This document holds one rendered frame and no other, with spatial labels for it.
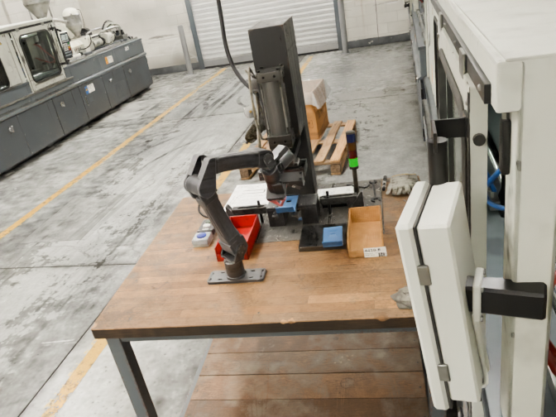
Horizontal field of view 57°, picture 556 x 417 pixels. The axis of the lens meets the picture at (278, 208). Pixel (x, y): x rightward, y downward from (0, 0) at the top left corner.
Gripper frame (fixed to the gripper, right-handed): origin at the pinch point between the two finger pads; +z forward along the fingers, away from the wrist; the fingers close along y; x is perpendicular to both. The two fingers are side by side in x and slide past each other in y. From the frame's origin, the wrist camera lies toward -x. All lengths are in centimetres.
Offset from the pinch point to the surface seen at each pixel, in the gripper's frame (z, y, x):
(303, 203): 11.1, 6.3, -6.4
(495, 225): -2, -17, -72
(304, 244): 6.5, -15.3, -8.5
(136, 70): 428, 634, 403
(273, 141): -13.4, 18.2, 1.1
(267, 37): -40, 43, -1
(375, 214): 12.9, -0.1, -34.0
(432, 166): -80, -52, -46
